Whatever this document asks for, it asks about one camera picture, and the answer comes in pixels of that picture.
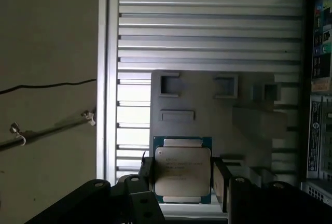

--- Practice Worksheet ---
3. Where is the white printed case label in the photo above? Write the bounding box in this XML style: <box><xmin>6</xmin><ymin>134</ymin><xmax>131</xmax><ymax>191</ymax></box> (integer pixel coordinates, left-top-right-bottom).
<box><xmin>307</xmin><ymin>95</ymin><xmax>324</xmax><ymax>179</ymax></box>

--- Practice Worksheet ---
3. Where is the silver CPU with green edge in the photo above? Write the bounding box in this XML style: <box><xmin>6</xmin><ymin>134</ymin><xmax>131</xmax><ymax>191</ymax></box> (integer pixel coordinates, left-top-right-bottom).
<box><xmin>152</xmin><ymin>136</ymin><xmax>213</xmax><ymax>204</ymax></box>

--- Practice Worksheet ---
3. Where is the aluminium table frame rail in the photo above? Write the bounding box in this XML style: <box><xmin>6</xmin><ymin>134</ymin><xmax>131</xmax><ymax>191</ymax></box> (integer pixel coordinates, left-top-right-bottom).
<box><xmin>95</xmin><ymin>0</ymin><xmax>120</xmax><ymax>183</ymax></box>

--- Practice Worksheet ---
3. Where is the thin black cable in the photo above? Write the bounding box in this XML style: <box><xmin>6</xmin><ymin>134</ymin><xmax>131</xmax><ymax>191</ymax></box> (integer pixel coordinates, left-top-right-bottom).
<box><xmin>0</xmin><ymin>78</ymin><xmax>97</xmax><ymax>95</ymax></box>

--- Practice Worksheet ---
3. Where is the orange case sticker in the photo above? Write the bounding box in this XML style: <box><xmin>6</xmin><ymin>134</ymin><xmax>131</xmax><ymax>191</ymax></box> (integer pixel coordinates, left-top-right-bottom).
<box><xmin>311</xmin><ymin>80</ymin><xmax>332</xmax><ymax>92</ymax></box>

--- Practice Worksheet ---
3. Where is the grey metal rod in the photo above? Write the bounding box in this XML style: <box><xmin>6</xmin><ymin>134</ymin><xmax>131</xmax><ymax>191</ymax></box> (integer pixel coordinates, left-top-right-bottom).
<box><xmin>0</xmin><ymin>115</ymin><xmax>90</xmax><ymax>152</ymax></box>

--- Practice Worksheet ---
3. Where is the grey plastic parts rack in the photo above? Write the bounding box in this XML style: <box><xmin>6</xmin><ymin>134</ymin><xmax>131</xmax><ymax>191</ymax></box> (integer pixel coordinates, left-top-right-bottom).
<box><xmin>149</xmin><ymin>69</ymin><xmax>288</xmax><ymax>183</ymax></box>

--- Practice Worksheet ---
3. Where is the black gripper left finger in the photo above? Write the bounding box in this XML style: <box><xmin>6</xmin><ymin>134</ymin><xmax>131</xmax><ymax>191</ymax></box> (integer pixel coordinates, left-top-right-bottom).
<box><xmin>24</xmin><ymin>156</ymin><xmax>167</xmax><ymax>224</ymax></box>

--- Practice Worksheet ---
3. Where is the white rod clip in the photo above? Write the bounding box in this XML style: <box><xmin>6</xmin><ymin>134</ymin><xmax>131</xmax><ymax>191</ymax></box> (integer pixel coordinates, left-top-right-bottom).
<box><xmin>9</xmin><ymin>122</ymin><xmax>27</xmax><ymax>147</ymax></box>
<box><xmin>80</xmin><ymin>108</ymin><xmax>97</xmax><ymax>127</ymax></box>

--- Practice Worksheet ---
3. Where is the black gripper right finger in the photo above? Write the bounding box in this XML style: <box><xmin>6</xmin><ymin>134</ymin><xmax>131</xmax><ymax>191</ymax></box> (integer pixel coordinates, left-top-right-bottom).
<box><xmin>212</xmin><ymin>158</ymin><xmax>332</xmax><ymax>224</ymax></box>

